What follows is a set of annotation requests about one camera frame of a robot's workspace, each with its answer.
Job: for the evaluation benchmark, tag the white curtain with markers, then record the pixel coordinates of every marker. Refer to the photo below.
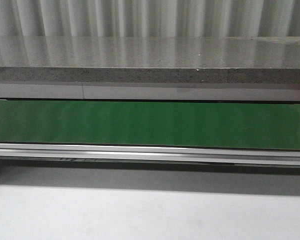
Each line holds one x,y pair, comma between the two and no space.
150,18

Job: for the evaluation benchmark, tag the green conveyor belt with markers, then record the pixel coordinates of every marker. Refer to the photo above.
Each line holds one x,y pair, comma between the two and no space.
185,132

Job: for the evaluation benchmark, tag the grey granite counter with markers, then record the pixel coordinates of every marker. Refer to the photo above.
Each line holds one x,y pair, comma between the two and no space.
252,69

